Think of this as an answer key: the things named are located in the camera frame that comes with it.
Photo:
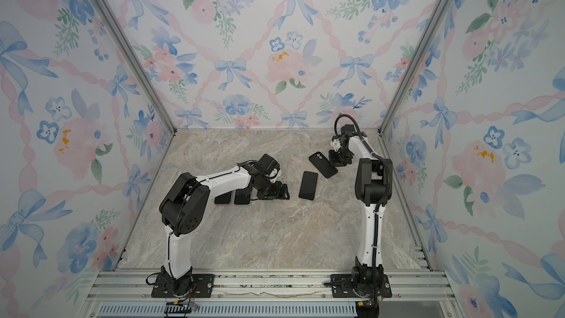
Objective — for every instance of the purple-edged black phone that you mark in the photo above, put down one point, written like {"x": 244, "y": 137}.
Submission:
{"x": 224, "y": 199}

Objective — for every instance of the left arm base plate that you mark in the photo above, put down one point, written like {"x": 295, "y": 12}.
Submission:
{"x": 190, "y": 285}

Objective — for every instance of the corner aluminium post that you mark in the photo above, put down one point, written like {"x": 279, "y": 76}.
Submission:
{"x": 428, "y": 35}
{"x": 131, "y": 59}

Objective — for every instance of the right corner aluminium post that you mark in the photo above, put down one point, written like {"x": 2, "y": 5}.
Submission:
{"x": 428, "y": 35}

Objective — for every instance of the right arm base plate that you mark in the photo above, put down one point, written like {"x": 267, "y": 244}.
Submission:
{"x": 364, "y": 288}

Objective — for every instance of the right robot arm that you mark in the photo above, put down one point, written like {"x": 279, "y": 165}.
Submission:
{"x": 373, "y": 188}

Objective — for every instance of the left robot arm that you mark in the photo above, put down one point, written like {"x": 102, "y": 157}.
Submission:
{"x": 183, "y": 208}

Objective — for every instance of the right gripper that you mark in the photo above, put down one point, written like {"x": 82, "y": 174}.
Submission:
{"x": 334, "y": 162}

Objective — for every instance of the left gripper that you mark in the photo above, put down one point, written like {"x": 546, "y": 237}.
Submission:
{"x": 277, "y": 194}

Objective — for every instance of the black phone case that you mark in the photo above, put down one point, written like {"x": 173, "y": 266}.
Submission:
{"x": 323, "y": 165}

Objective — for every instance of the aluminium rail frame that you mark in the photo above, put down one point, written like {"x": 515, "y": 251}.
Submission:
{"x": 272, "y": 293}

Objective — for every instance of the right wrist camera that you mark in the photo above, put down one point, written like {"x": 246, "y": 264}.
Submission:
{"x": 335, "y": 144}

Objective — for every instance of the blue-edged black phone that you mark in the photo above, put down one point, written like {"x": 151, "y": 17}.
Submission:
{"x": 242, "y": 197}

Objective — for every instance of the left corner aluminium post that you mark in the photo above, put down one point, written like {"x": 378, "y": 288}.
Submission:
{"x": 131, "y": 59}

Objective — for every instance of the grey-edged black phone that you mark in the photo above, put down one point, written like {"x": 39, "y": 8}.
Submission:
{"x": 308, "y": 186}

